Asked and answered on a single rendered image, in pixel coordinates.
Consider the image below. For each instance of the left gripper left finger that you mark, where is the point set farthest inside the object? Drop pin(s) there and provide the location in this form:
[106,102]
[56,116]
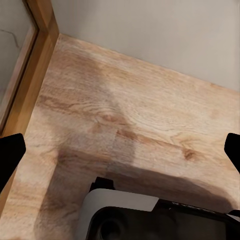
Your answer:
[12,149]

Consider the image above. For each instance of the door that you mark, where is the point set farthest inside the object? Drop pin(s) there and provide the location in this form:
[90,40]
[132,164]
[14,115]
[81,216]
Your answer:
[28,35]

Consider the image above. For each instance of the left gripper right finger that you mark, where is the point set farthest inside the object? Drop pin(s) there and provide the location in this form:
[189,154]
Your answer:
[232,149]

